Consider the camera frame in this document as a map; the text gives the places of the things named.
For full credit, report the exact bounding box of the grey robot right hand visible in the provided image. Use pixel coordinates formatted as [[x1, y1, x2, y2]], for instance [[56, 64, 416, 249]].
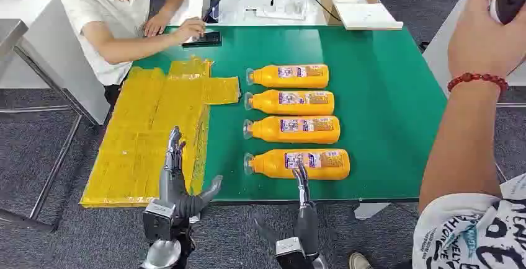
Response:
[[252, 162, 319, 258]]

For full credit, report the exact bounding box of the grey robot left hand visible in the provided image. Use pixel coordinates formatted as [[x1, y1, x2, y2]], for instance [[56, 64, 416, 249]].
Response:
[[158, 126, 223, 221]]

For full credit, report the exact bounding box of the person's right hand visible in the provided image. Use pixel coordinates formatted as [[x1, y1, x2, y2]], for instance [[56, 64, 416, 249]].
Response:
[[171, 17, 207, 45]]

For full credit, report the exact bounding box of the person's left hand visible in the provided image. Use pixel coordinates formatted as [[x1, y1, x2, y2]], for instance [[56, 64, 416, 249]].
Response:
[[447, 0, 526, 92], [143, 10, 172, 38]]

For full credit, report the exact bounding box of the black phone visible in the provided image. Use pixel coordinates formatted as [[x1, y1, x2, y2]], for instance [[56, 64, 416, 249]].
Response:
[[182, 30, 223, 48]]

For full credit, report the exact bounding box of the orange drink bottle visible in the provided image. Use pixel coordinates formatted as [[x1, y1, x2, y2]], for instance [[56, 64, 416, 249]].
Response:
[[244, 90, 336, 116], [246, 64, 330, 89], [242, 115, 341, 145], [243, 149, 351, 181]]

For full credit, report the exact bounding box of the white side table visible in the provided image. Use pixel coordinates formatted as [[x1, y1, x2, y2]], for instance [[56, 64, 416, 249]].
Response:
[[422, 0, 526, 108]]

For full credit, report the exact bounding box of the person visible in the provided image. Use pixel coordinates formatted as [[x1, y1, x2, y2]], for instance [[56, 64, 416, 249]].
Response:
[[412, 0, 526, 269], [59, 0, 207, 108]]

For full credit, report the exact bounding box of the yellow sheet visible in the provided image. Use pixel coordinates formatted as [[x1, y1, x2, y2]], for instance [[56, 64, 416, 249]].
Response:
[[80, 56, 241, 209]]

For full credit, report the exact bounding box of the pale shoe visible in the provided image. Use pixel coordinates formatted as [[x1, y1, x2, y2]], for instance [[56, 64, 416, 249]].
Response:
[[349, 252, 373, 269]]

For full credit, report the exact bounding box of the white table leg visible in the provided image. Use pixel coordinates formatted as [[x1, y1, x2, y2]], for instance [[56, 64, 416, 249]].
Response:
[[354, 201, 391, 221]]

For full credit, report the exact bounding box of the white power strip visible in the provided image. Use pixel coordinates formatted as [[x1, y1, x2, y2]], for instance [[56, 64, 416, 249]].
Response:
[[246, 0, 308, 21]]

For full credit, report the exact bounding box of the white flat board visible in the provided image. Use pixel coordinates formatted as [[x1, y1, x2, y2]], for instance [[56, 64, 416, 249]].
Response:
[[334, 2, 404, 31]]

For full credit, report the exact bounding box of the white desk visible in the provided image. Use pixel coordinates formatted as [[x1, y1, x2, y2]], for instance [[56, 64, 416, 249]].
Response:
[[0, 0, 112, 126]]

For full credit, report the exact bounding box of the green table mat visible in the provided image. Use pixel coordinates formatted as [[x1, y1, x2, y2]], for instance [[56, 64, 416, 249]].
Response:
[[133, 25, 448, 203]]

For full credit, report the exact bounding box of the open cardboard box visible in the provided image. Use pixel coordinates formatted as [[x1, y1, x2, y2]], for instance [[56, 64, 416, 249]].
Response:
[[320, 0, 385, 27]]

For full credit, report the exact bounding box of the steel table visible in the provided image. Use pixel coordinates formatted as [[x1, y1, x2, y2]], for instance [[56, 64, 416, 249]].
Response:
[[0, 19, 30, 73]]

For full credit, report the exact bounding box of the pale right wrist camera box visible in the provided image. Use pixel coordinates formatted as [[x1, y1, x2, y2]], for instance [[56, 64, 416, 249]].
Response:
[[274, 237, 308, 269]]

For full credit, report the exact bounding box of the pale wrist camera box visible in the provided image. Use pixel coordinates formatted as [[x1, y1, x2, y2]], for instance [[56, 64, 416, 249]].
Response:
[[274, 237, 308, 269], [142, 199, 177, 242]]

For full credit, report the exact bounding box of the red bead bracelet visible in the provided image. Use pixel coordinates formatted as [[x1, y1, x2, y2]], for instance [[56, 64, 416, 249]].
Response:
[[447, 72, 509, 95]]

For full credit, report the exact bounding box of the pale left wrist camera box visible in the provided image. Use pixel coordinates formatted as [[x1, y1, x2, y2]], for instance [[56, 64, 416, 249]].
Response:
[[142, 199, 177, 242]]

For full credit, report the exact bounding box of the metal table frame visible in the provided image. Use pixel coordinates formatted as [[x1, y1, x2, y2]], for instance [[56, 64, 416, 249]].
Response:
[[0, 45, 102, 233]]

